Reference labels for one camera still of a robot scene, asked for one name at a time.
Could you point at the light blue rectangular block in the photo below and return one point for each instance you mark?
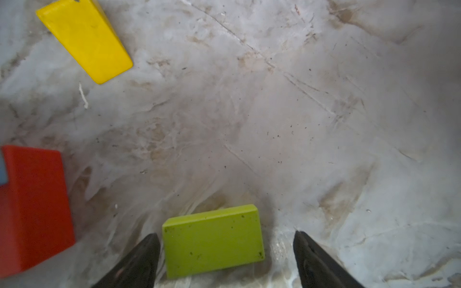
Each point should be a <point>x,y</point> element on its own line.
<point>3,170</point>

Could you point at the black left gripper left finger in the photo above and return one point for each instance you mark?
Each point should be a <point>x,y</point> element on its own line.
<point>137,269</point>

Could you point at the yellow triangular wood block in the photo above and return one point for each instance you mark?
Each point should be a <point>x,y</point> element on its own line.
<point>87,34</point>

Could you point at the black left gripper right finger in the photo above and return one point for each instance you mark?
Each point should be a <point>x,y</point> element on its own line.
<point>316,268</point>

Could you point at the lime green rectangular block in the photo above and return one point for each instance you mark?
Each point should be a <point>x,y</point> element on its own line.
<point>213,240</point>

